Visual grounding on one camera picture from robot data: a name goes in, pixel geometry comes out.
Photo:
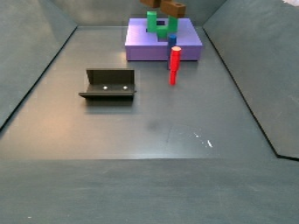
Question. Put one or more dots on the brown T-shaped block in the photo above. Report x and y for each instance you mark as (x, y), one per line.
(169, 7)

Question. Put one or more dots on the red peg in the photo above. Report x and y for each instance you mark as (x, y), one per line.
(173, 63)

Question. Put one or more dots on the purple base block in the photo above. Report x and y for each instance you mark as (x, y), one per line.
(144, 47)

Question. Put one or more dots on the blue peg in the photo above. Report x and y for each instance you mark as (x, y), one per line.
(171, 40)

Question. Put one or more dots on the green U-shaped block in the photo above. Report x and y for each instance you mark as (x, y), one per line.
(160, 29)

